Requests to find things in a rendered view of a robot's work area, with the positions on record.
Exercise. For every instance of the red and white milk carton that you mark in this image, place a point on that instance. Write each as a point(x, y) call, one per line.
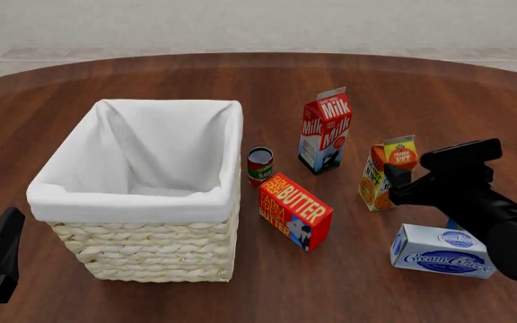
point(326, 134)

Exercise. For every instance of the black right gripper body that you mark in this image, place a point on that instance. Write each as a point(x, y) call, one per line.
point(420, 195)

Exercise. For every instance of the white-lined wicker basket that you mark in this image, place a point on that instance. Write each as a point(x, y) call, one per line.
point(151, 242)

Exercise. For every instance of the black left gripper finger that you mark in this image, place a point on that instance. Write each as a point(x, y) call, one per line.
point(9, 239)

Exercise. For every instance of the red butter box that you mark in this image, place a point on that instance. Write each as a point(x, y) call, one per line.
point(294, 207)

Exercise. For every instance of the white cream cheese box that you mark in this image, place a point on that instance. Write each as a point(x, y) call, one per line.
point(438, 255)

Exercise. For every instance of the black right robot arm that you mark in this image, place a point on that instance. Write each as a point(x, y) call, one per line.
point(510, 218)

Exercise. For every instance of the orange juice carton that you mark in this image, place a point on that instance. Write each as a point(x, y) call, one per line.
point(373, 181)

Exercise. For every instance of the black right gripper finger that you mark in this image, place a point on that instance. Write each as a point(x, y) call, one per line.
point(397, 176)

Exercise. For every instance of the tomato sauce can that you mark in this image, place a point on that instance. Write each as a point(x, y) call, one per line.
point(260, 170)

